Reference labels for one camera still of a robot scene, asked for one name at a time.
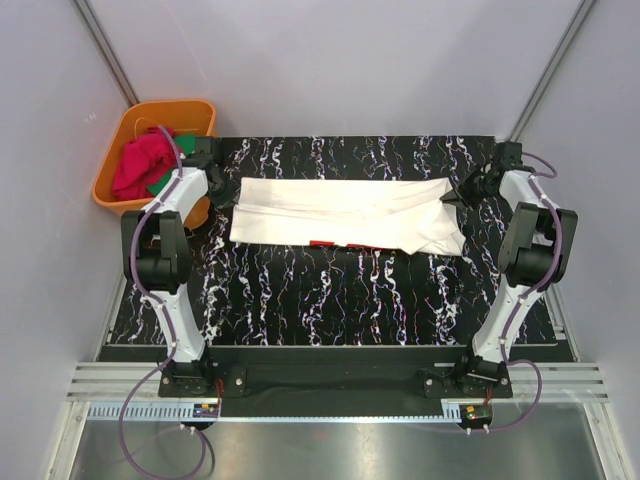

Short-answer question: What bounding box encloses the white Coca-Cola t-shirt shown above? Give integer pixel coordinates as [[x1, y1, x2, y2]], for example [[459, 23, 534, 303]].
[[229, 178, 465, 256]]

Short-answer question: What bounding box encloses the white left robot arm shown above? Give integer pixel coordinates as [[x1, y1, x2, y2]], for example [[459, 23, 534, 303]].
[[121, 136, 239, 396]]

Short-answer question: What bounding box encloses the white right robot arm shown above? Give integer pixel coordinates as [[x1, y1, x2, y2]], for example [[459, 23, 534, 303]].
[[441, 141, 578, 365]]

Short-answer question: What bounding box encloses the green t-shirt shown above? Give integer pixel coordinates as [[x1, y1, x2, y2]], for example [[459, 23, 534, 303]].
[[147, 134, 196, 197]]

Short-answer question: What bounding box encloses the orange plastic basket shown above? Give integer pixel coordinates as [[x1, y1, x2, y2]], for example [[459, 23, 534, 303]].
[[92, 100, 216, 215]]

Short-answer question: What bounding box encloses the red t-shirt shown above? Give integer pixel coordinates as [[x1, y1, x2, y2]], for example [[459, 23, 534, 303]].
[[111, 127, 180, 201]]

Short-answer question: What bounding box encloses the black marbled table mat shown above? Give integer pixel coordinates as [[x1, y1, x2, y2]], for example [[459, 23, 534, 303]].
[[103, 133, 560, 347]]

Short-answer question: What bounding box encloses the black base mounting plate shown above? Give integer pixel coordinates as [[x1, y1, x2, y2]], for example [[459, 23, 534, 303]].
[[159, 346, 512, 398]]

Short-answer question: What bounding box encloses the right electronics board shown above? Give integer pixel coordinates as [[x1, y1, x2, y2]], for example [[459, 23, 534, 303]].
[[461, 404, 493, 428]]

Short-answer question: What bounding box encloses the electronics board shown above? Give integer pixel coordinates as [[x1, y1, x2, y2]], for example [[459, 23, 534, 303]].
[[461, 404, 493, 428], [193, 402, 221, 419]]

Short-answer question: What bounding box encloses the left electronics board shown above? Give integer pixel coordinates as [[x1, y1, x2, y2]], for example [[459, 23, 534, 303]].
[[193, 402, 221, 419]]

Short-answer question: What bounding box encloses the aluminium frame rail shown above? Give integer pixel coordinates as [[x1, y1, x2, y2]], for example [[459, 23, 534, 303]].
[[66, 362, 609, 403]]

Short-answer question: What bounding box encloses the white slotted cable duct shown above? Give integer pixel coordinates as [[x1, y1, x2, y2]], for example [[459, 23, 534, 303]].
[[88, 401, 462, 424]]

